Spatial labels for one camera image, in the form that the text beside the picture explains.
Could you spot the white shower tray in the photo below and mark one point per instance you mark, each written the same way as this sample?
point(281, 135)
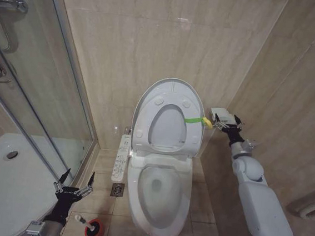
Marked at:
point(5, 192)

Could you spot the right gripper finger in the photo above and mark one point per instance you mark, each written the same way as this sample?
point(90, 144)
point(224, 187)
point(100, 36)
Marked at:
point(238, 120)
point(220, 124)

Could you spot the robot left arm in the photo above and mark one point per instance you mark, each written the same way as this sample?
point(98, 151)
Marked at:
point(49, 231)

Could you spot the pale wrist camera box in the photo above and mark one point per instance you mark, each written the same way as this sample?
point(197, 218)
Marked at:
point(222, 113)

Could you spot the white toilet seat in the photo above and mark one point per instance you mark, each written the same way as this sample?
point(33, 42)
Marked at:
point(146, 117)

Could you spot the white toilet bowl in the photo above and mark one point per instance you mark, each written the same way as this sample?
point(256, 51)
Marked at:
point(135, 199)

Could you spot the chrome shower mixer tap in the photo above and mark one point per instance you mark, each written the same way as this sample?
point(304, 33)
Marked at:
point(16, 2)

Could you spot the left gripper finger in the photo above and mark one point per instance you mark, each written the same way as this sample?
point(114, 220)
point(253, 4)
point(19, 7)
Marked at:
point(63, 177)
point(90, 182)

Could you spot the glass shower door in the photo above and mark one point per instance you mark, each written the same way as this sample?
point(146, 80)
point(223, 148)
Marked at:
point(51, 85)

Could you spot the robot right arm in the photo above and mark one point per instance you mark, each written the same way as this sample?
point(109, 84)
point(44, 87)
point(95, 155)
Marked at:
point(263, 206)

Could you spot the white toilet control panel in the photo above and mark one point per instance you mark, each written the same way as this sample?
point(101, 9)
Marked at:
point(119, 161)

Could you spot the square metal floor drain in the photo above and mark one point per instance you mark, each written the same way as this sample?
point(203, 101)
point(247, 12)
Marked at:
point(117, 189)

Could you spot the white toilet lid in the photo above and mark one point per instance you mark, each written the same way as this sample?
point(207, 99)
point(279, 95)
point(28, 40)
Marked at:
point(169, 127)

